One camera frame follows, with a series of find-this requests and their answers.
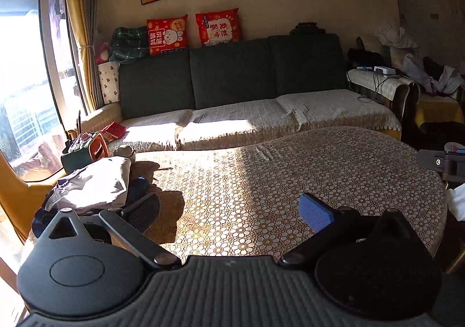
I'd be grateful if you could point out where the green plaid blanket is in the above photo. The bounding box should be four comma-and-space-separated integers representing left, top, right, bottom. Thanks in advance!
108, 26, 150, 62

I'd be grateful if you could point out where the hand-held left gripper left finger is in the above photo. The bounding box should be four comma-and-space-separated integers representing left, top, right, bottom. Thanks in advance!
47, 192, 182, 271

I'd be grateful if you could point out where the green orange organizer box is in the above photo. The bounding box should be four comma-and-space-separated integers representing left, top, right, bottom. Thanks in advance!
60, 111, 110, 176

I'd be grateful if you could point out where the white bear print pillow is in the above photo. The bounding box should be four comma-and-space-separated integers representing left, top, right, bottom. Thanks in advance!
98, 60, 121, 106

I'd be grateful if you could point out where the pile of clothes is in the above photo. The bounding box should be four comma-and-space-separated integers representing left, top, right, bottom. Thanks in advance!
373, 19, 465, 96

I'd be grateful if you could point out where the dark bead ornament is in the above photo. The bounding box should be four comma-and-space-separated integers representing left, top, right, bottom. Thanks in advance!
289, 21, 326, 36

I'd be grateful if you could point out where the yellow chair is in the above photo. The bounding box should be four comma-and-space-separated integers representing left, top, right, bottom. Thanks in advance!
0, 152, 70, 241

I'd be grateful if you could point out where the pink plush toy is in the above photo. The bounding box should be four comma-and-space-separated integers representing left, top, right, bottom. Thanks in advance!
94, 41, 110, 63

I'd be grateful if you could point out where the yellow covered side table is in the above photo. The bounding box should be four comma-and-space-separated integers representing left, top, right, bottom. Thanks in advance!
414, 94, 465, 130

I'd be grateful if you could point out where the yellow curtain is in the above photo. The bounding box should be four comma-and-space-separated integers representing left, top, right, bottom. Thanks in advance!
61, 0, 101, 114

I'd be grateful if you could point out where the dark green sofa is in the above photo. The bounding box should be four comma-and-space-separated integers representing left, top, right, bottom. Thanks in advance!
80, 89, 403, 154
80, 33, 403, 154

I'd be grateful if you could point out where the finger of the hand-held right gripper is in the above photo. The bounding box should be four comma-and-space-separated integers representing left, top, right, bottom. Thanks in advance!
416, 149, 447, 170

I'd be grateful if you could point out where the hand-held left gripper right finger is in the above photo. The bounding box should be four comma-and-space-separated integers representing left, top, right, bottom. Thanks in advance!
278, 192, 413, 271

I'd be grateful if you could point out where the red rabbit print cushion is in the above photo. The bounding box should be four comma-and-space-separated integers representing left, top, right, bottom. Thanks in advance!
146, 14, 189, 57

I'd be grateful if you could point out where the white navy raglan t-shirt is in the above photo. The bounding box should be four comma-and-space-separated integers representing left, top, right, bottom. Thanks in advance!
45, 156, 132, 212

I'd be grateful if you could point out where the red packet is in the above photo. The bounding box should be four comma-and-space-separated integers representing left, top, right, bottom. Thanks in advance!
99, 122, 128, 142

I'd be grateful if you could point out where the white teal garment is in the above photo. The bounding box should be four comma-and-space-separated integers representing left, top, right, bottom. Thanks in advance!
445, 184, 465, 223

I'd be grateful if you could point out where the navy blue garment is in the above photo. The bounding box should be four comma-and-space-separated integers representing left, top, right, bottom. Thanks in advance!
125, 176, 152, 205

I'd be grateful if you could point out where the red white label cushion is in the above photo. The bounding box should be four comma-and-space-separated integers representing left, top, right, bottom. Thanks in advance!
195, 8, 243, 47

